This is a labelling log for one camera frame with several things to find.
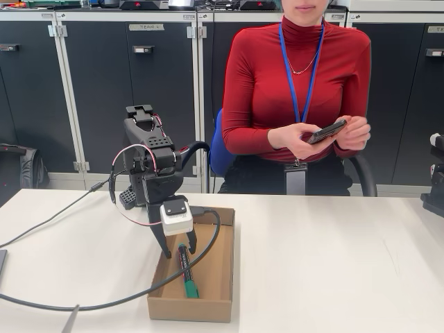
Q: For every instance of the green marker pen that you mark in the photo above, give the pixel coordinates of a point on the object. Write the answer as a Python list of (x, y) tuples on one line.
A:
[(190, 284)]

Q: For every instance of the black smartphone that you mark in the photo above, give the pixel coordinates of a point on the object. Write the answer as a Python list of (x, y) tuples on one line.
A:
[(327, 132)]

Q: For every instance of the person's right forearm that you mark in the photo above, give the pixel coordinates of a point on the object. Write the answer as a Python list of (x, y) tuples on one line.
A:
[(246, 138)]

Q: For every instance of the person's left forearm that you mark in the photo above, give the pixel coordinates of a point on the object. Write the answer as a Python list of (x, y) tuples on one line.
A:
[(347, 152)]

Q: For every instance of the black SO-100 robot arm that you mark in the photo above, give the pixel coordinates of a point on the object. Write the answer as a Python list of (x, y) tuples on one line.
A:
[(145, 132)]

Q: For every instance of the black second robot arm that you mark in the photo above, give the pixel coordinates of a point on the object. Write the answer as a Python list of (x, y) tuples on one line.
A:
[(435, 204)]

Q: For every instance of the person in red turtleneck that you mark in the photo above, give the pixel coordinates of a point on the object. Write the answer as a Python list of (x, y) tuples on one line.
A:
[(263, 86)]

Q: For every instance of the person's right hand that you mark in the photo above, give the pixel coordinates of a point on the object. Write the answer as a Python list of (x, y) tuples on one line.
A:
[(295, 145)]

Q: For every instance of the person's left hand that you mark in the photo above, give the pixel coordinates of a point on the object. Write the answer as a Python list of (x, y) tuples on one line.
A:
[(357, 133)]

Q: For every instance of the brown cardboard box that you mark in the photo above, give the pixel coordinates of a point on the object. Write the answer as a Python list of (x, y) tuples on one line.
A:
[(194, 308)]

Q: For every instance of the blue office chair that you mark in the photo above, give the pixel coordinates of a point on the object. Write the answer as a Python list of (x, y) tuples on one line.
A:
[(216, 152)]

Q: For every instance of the dark-door metal cabinet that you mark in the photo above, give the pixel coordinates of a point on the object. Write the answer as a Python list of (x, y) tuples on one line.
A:
[(97, 104), (419, 104), (220, 45), (31, 104)]

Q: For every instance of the grey badge holder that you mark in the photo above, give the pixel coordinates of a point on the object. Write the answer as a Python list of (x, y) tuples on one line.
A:
[(296, 180)]

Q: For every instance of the black bag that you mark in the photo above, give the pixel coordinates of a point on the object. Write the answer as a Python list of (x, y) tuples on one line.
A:
[(31, 170)]

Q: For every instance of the grey team tape label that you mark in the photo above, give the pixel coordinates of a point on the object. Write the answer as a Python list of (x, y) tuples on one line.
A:
[(145, 26)]

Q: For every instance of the grey laptop edge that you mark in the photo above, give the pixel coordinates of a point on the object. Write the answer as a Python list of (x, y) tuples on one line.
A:
[(2, 262)]

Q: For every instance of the black device with red triangle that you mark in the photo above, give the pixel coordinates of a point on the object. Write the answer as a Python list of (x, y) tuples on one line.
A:
[(260, 5), (144, 5)]

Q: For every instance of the green crate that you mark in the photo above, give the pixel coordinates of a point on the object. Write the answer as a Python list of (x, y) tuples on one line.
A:
[(52, 3)]

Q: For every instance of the white gripper camera box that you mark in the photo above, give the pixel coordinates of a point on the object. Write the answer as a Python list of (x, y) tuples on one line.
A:
[(177, 222)]

